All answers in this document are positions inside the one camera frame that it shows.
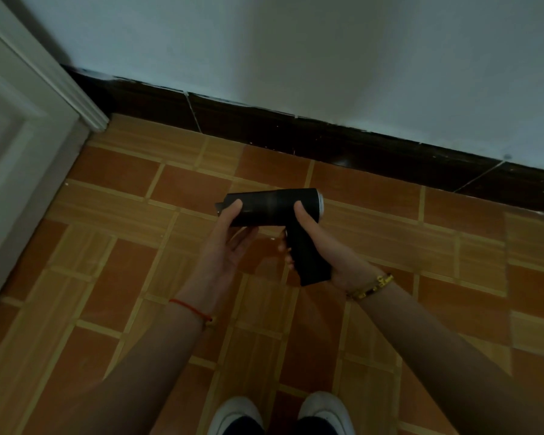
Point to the black hair dryer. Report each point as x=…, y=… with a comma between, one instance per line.
x=276, y=212

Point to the person's right thumb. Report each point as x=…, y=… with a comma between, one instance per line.
x=304, y=216

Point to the person's left hand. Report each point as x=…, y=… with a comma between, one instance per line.
x=217, y=262

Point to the dark baseboard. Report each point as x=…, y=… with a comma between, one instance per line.
x=344, y=147

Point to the person's right forearm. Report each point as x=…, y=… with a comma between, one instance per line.
x=453, y=357

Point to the white left shoe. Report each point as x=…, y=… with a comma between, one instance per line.
x=236, y=416

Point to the person's left thumb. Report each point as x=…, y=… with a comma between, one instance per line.
x=234, y=213

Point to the white right shoe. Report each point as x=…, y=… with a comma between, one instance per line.
x=327, y=414

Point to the white door frame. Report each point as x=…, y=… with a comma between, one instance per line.
x=50, y=72

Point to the white shoe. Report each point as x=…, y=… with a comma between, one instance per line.
x=327, y=414
x=236, y=416

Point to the person's left forearm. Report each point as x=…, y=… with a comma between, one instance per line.
x=149, y=371

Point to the white door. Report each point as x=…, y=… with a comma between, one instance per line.
x=13, y=176

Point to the person's right hand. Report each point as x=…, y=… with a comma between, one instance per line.
x=333, y=258

